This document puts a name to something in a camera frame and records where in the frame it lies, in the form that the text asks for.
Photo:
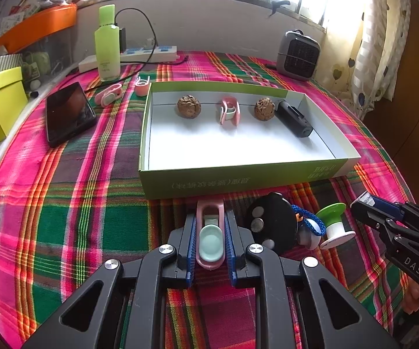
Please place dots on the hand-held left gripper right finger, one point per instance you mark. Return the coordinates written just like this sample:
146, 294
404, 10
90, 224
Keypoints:
231, 254

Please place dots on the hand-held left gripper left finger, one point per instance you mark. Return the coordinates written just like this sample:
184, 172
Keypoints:
191, 247

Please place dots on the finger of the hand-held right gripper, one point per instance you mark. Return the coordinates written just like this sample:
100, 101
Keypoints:
387, 205
367, 212

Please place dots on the pink clip with mint pad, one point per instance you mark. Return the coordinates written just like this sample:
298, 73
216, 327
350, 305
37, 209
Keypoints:
211, 241

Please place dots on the green and white spool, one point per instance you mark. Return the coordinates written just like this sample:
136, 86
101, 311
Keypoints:
334, 231

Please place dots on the small white plastic knob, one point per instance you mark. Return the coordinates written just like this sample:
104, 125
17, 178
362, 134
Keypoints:
305, 239

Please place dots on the green and white cardboard box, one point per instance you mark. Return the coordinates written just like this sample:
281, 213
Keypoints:
231, 149

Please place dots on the small black device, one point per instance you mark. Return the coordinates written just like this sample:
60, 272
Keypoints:
293, 118

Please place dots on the brown carved walnut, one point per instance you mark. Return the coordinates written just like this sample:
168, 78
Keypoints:
264, 108
189, 106

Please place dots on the pink plastic clip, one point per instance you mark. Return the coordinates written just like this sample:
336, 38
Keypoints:
228, 103

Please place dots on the wooden cabinet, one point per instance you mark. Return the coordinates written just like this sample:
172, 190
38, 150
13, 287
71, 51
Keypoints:
416, 98

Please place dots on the heart print curtain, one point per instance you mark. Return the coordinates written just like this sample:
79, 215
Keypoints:
373, 43

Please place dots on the small pink cup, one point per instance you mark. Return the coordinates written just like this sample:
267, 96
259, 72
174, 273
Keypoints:
141, 87

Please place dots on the grey desktop heater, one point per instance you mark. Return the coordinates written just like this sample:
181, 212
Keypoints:
298, 56

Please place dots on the small pink clip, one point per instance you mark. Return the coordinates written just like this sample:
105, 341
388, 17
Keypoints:
108, 93

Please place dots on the black smartphone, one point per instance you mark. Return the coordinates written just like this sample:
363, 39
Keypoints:
68, 112

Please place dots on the white power strip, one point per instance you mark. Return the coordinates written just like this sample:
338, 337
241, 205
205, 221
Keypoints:
158, 53

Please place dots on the black charger plug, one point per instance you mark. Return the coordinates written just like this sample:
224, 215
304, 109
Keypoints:
123, 38

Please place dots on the light green bottle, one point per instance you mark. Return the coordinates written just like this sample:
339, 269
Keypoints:
107, 43

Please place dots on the black window clip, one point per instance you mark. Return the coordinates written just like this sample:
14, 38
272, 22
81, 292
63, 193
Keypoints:
278, 6

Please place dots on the clear storage bin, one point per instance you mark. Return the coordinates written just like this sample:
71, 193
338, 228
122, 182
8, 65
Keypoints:
55, 54

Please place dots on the orange bin lid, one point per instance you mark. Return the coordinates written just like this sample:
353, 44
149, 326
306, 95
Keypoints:
35, 25

